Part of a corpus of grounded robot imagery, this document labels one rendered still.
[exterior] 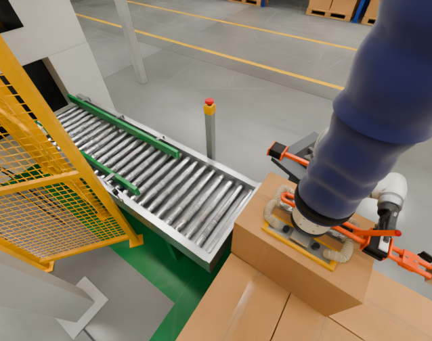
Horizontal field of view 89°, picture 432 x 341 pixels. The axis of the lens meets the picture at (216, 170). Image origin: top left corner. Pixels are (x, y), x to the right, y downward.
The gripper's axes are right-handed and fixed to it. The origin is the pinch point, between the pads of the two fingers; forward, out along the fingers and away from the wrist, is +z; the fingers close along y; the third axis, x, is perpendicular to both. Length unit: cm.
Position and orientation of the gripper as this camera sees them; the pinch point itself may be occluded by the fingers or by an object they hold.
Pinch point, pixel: (380, 245)
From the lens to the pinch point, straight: 112.4
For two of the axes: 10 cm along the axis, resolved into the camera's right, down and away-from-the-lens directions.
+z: -5.7, 6.4, -5.2
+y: 0.1, 6.4, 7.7
